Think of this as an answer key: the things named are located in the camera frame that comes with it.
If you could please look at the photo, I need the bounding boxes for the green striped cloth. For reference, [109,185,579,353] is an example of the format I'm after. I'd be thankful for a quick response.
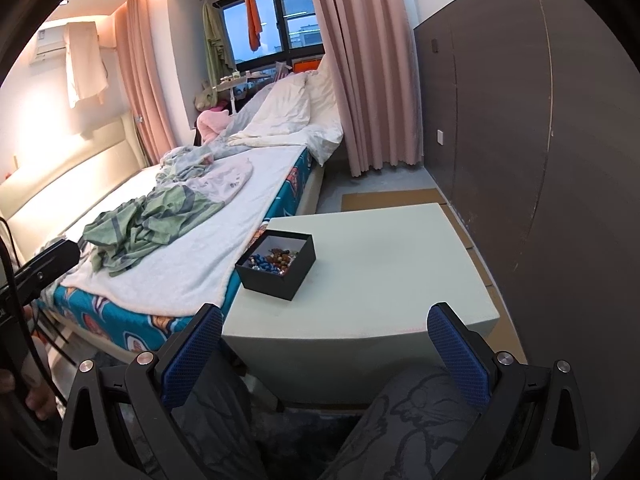
[81,194,227,277]

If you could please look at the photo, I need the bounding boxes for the white low table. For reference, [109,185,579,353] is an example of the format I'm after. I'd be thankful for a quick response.
[221,202,502,407]

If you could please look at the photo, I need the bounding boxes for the white overbed tray table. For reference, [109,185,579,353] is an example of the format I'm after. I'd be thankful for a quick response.
[215,71,282,112]

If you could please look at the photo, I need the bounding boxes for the black jewelry box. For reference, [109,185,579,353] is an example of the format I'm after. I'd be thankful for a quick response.
[235,231,317,302]

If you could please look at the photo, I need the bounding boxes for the person's left hand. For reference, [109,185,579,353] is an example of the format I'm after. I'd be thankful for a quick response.
[22,342,60,422]

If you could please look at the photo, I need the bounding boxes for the pale printed cloth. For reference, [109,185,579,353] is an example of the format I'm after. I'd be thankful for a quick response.
[199,154,254,207]

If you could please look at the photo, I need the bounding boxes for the bed with white blanket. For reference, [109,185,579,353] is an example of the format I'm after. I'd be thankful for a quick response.
[62,145,307,317]

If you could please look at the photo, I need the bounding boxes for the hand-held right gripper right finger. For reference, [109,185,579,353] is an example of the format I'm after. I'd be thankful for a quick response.
[426,302,596,480]

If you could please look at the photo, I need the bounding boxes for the pink curtain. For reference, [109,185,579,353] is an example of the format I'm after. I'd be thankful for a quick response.
[304,0,427,178]
[114,0,179,167]

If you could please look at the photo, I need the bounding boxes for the white duvet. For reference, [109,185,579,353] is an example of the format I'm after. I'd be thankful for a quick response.
[227,59,347,167]

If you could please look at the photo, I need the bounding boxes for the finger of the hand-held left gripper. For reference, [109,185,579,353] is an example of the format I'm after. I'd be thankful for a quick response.
[11,239,82,307]

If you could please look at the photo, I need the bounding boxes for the green plush toy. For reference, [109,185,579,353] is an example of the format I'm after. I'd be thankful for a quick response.
[192,80,222,112]

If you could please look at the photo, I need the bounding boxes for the green hanging towel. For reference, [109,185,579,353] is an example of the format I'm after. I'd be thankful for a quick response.
[202,2,236,79]

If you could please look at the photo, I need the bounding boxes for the white air conditioner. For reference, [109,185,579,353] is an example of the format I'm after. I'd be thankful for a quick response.
[27,21,119,67]

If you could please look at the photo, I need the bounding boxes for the cream padded headboard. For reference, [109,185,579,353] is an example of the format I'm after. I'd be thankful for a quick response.
[0,111,147,262]

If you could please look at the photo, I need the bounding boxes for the white hanging garment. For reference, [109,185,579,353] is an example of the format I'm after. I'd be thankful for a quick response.
[63,22,109,109]

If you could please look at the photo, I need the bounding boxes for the person's grey printed pants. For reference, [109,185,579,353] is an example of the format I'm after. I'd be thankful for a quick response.
[165,345,506,480]

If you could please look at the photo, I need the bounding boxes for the pink plush toy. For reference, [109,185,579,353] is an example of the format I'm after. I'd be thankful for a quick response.
[196,109,237,147]

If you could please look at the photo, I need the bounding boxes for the window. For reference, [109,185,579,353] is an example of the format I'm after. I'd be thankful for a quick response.
[202,0,327,74]

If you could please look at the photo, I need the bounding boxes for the orange hanging towel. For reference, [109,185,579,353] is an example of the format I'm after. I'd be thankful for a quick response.
[243,0,262,52]

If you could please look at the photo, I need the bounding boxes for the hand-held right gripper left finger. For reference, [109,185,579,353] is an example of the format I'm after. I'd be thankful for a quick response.
[57,303,224,480]

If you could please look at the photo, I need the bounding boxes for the grey-blue floral blanket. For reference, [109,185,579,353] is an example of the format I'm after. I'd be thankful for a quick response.
[159,110,273,183]

